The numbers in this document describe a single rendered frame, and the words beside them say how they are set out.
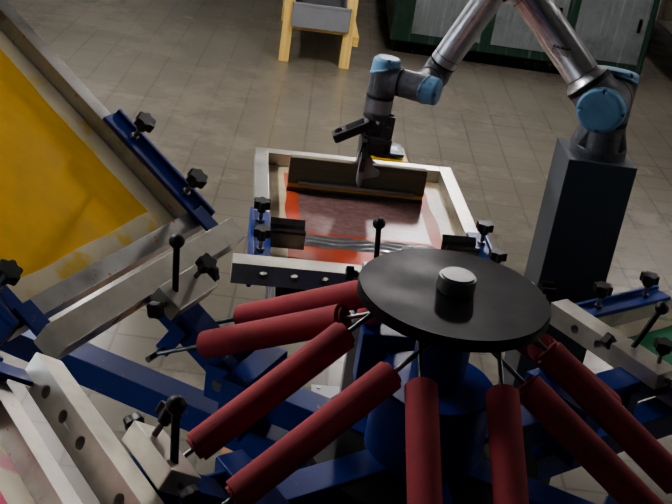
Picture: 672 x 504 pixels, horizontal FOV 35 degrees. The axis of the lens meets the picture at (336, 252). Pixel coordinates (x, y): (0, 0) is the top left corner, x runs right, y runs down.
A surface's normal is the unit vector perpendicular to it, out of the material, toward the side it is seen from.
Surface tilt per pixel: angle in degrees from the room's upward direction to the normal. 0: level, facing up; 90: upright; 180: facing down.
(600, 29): 90
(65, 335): 32
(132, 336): 0
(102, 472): 58
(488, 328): 0
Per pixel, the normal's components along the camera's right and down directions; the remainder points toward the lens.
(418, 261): 0.14, -0.89
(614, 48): -0.02, 0.43
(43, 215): 0.58, -0.60
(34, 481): -0.62, -0.36
